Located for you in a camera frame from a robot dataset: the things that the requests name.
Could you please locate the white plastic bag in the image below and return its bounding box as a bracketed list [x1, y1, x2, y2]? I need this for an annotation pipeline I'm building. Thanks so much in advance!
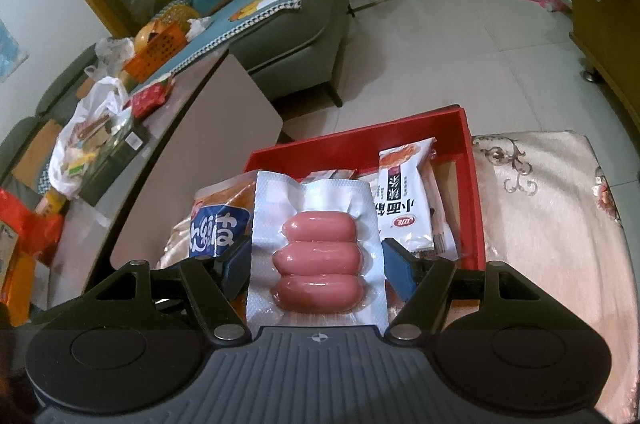
[49, 76, 132, 198]

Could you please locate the pink sausage packet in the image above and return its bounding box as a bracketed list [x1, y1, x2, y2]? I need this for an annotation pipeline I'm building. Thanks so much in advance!
[245, 170, 391, 336]

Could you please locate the clear white snack packet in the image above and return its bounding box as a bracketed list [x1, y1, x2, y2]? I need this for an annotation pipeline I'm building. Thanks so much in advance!
[425, 164, 460, 261]

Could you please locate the wooden cabinet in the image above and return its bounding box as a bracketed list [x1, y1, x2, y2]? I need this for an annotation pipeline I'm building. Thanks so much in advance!
[562, 0, 640, 132]

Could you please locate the white orange snack packet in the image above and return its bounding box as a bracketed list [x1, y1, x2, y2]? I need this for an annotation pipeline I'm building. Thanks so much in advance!
[375, 138, 458, 257]

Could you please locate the white tissue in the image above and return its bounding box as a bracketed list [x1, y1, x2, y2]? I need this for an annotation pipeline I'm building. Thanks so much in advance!
[186, 16, 214, 41]

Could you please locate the dark green box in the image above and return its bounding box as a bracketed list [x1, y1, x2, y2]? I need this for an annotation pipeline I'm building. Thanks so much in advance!
[81, 124, 149, 206]

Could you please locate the red snack packet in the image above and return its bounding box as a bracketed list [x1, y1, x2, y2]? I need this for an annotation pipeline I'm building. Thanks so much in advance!
[130, 76, 174, 121]

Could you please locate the floral beige table cover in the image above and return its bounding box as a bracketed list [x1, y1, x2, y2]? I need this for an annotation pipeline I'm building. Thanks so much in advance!
[470, 131, 637, 422]

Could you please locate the beige bread packet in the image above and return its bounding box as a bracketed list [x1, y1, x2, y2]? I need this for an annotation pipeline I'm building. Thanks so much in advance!
[159, 216, 201, 272]

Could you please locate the cardboard box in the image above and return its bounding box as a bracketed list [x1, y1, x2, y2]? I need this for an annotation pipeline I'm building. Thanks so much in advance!
[11, 119, 64, 193]

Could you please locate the blue sofa cover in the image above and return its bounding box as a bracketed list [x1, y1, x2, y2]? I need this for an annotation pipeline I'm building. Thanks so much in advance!
[155, 0, 322, 80]

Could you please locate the red box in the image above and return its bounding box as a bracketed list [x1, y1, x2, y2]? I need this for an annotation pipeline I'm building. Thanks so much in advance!
[242, 104, 486, 275]

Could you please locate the orange plastic bag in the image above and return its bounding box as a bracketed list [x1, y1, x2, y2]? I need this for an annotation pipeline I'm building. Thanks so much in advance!
[0, 188, 65, 327]

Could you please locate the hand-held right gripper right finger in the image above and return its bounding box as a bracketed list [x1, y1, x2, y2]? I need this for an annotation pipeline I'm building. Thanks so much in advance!
[380, 238, 543, 345]

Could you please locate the pink stick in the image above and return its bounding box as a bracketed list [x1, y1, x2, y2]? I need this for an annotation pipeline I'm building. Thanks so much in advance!
[487, 0, 562, 13]

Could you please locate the blue orange snack packet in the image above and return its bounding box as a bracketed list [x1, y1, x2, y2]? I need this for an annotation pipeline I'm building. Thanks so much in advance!
[192, 176, 256, 262]

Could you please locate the grey green sofa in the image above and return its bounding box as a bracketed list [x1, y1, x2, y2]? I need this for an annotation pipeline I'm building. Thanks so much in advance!
[0, 0, 352, 185]

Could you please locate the grey coffee table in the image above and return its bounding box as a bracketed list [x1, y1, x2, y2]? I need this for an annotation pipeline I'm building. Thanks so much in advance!
[50, 51, 284, 305]

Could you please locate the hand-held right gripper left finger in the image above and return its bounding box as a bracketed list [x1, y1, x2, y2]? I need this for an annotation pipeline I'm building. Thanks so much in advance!
[92, 236, 253, 345]

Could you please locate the orange plastic basket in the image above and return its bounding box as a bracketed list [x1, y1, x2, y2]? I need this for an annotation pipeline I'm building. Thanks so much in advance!
[122, 21, 189, 83]

